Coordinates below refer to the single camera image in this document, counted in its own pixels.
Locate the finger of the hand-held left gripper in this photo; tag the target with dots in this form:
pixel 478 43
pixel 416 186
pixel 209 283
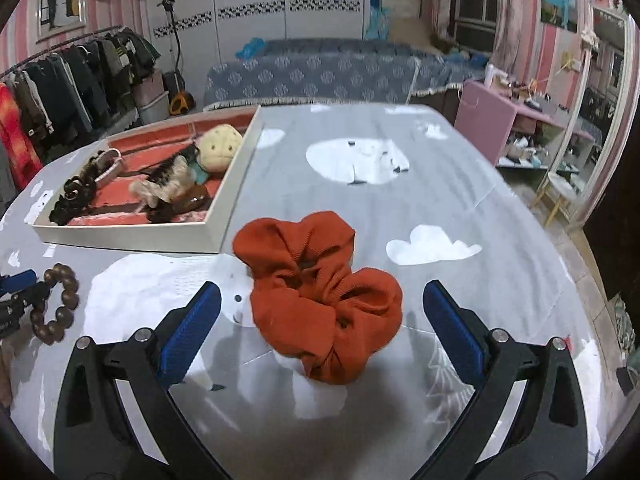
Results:
pixel 17 281
pixel 20 310

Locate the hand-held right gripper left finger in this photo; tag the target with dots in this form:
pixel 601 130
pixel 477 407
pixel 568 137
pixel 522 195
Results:
pixel 192 330

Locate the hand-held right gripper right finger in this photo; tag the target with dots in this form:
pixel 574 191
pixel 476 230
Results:
pixel 452 330

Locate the red-lined jewelry tray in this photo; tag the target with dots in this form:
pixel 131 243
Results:
pixel 150 238

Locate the red-orange knit scrunchie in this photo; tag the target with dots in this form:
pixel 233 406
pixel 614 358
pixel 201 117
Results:
pixel 300 310

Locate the black hair claw clip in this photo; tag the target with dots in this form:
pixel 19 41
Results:
pixel 81 187

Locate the beige band wrist watch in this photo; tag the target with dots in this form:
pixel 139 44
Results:
pixel 112 170

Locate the beige lace scrunchie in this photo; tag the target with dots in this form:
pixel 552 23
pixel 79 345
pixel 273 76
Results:
pixel 149 188

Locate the black scrunchie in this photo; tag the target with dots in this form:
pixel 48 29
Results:
pixel 62 213

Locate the small brown hair clip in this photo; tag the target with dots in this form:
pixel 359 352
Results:
pixel 192 199

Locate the grey bear print bedsheet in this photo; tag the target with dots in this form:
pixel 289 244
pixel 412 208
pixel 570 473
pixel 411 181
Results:
pixel 350 200

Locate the row of hanging clothes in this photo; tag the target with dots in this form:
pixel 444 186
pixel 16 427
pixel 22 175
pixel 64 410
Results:
pixel 65 90

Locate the pink side table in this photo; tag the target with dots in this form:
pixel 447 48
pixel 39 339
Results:
pixel 482 120

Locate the black garment steamer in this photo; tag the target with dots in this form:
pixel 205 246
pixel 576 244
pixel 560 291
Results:
pixel 176 95

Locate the metal clothes rack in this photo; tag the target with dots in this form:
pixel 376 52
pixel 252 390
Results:
pixel 60 44

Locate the white framed standing mirror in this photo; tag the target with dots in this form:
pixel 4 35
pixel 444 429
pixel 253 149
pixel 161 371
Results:
pixel 607 125

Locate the bed with blue patterned cover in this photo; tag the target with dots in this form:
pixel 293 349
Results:
pixel 310 77

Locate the blue cloth on bed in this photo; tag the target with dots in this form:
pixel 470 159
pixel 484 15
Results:
pixel 250 49

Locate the pink floral curtain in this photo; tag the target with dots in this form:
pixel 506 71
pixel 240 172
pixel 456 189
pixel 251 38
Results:
pixel 445 0
pixel 515 15

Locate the window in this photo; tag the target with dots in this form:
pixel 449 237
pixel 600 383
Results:
pixel 475 5

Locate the blue hanging garment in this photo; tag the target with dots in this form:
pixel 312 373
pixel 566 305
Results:
pixel 379 10

